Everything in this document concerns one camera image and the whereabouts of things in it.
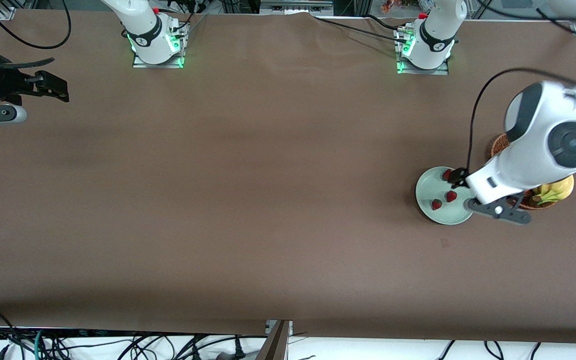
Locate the pale green round plate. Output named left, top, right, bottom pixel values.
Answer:
left=415, top=166, right=475, bottom=226

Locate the long black base cable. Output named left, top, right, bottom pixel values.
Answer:
left=310, top=15, right=411, bottom=46

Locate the yellow banana bunch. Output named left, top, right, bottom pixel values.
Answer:
left=533, top=175, right=575, bottom=206

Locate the colourful toy pile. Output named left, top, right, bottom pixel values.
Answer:
left=380, top=0, right=436, bottom=13

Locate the grey frame beam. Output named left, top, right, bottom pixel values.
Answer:
left=257, top=321, right=290, bottom=360

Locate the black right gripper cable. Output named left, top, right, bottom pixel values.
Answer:
left=0, top=0, right=72, bottom=69

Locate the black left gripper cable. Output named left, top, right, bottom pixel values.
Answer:
left=466, top=67, right=576, bottom=173

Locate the brown table cover mat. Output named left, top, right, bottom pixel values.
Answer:
left=0, top=9, right=576, bottom=346

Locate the short black base cable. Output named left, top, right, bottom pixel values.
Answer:
left=365, top=14, right=404, bottom=32

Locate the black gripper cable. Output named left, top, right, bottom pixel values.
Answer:
left=466, top=67, right=576, bottom=173
left=0, top=0, right=72, bottom=69

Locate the silver power strip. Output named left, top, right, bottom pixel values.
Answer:
left=259, top=0, right=335, bottom=16

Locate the brown wicker basket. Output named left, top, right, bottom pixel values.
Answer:
left=491, top=133, right=564, bottom=211

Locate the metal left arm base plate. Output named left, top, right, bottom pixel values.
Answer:
left=395, top=27, right=450, bottom=76

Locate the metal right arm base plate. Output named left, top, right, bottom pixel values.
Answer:
left=132, top=20, right=189, bottom=69

